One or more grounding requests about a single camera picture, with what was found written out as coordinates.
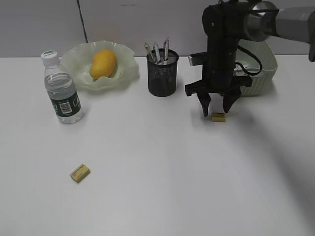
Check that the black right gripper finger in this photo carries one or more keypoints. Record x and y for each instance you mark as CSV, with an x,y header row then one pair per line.
x,y
230,98
204,99

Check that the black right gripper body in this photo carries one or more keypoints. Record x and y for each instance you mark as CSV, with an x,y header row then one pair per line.
x,y
231,86

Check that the beige grip ballpoint pen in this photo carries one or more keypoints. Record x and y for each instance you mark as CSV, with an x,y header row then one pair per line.
x,y
149,52

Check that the yellow mango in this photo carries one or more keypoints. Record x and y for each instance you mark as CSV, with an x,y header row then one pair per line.
x,y
103,64

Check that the clear plastic water bottle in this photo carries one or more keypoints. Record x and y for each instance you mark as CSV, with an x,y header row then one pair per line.
x,y
61,89

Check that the grey grip ballpoint pen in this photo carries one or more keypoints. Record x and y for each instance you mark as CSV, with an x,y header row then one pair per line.
x,y
157,54

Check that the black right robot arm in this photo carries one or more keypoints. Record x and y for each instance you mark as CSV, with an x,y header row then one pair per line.
x,y
225,24

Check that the pale green woven basket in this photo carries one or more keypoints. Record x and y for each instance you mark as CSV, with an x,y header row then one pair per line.
x,y
262,80

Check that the black mesh pen holder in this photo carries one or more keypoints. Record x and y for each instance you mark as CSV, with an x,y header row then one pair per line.
x,y
158,74

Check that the pale green wavy plate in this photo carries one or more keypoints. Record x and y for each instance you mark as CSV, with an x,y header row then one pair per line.
x,y
78,62

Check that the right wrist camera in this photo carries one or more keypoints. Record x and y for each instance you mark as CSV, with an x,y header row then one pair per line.
x,y
197,58

